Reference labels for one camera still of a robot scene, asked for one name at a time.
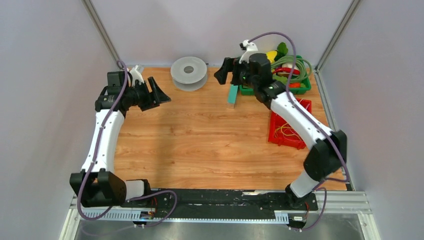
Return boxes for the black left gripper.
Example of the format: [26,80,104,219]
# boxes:
[123,77,171,112]

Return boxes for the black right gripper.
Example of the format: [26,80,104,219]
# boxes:
[214,57,258,89]

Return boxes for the white perforated cable spool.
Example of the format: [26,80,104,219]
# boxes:
[170,56,208,92]

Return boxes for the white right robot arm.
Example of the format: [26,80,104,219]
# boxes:
[214,53,347,210]

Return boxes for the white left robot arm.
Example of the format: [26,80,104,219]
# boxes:
[69,71,171,208]

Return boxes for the green plastic vegetable tray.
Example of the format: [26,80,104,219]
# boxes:
[238,54,312,97]

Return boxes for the teal rectangular box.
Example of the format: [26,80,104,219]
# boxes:
[227,84,239,109]

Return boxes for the toy napa cabbage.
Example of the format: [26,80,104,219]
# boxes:
[266,50,278,64]

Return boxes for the green toy leafy sprig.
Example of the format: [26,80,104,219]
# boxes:
[274,42,289,62]

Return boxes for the white toy mushroom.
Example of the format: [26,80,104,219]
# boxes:
[281,62,300,71]

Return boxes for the green toy lettuce leaf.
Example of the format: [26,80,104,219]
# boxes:
[273,74,288,86]

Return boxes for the red toy chili pepper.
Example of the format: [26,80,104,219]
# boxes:
[272,67,301,76]

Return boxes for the small orange toy carrot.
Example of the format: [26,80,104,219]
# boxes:
[288,82,302,89]

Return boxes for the green toy long beans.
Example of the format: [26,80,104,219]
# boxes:
[271,55,312,83]

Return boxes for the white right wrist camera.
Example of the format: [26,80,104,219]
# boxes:
[239,39,259,64]

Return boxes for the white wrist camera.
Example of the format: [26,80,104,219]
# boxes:
[129,65,145,87]
[239,39,259,64]

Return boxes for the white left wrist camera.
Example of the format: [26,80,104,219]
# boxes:
[129,65,145,87]

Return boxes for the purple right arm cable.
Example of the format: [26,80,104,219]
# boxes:
[245,31,351,232]

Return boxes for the red plastic cable bin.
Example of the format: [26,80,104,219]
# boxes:
[267,111,306,150]

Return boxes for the yellow thin wires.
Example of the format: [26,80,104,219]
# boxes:
[273,123,304,143]

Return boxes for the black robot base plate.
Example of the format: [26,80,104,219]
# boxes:
[125,188,319,223]

